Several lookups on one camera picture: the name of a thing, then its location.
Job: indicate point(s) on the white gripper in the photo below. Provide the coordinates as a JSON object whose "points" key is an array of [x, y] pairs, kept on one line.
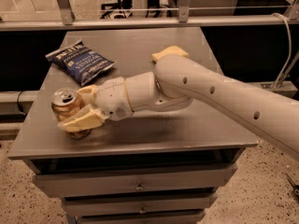
{"points": [[111, 98]]}

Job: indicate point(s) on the orange soda can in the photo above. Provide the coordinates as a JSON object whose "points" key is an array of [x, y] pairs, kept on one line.
{"points": [[65, 103]]}

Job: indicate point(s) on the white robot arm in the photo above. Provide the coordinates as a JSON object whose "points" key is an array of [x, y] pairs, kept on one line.
{"points": [[173, 84]]}

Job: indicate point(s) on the blue chip bag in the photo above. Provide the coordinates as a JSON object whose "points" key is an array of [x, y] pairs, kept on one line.
{"points": [[80, 62]]}

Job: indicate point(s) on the middle grey drawer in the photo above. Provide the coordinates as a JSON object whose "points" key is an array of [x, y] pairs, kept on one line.
{"points": [[139, 204]]}

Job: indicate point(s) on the grey drawer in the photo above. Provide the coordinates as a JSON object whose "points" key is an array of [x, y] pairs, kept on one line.
{"points": [[177, 217], [139, 204], [135, 180]]}

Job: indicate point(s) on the yellow sponge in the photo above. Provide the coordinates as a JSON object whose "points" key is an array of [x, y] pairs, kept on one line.
{"points": [[172, 50]]}

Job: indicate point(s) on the top grey drawer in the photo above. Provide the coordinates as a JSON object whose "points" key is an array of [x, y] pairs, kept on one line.
{"points": [[135, 180]]}

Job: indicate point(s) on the bottom grey drawer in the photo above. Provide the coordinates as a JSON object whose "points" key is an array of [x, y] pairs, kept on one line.
{"points": [[177, 217]]}

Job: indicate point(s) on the dark object on floor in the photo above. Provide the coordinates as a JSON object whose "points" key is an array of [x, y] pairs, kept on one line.
{"points": [[295, 186]]}

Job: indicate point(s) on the metal railing frame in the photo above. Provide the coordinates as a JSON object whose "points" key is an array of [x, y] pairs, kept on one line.
{"points": [[30, 15]]}

